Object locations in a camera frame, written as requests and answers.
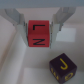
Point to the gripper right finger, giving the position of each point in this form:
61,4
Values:
60,18

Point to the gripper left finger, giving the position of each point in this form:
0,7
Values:
18,21

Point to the pink block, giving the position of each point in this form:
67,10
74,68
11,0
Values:
38,33

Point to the purple block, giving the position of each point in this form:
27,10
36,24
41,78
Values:
63,67

